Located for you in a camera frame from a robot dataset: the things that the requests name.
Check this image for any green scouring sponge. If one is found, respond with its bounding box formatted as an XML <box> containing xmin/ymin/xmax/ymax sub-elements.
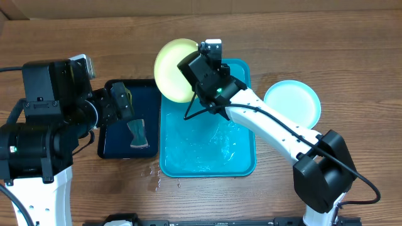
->
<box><xmin>127</xmin><ymin>119</ymin><xmax>149</xmax><ymax>149</ymax></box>

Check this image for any yellow-green plate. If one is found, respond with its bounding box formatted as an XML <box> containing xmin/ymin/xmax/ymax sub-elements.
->
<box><xmin>154</xmin><ymin>38</ymin><xmax>198</xmax><ymax>103</ymax></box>

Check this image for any light blue plate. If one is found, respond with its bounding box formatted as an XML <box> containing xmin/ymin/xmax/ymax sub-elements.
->
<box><xmin>264</xmin><ymin>80</ymin><xmax>322</xmax><ymax>129</ymax></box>

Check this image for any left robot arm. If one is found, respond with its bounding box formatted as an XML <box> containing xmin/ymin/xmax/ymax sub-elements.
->
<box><xmin>1</xmin><ymin>55</ymin><xmax>134</xmax><ymax>225</ymax></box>

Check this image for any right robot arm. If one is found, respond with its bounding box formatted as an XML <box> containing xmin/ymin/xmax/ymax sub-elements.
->
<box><xmin>177</xmin><ymin>51</ymin><xmax>356</xmax><ymax>225</ymax></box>

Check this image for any black plastic tray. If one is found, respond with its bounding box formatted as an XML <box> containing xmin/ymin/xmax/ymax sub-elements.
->
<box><xmin>97</xmin><ymin>79</ymin><xmax>161</xmax><ymax>159</ymax></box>

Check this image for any teal plastic tray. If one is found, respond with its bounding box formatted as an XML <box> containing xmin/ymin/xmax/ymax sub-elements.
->
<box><xmin>159</xmin><ymin>58</ymin><xmax>257</xmax><ymax>178</ymax></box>

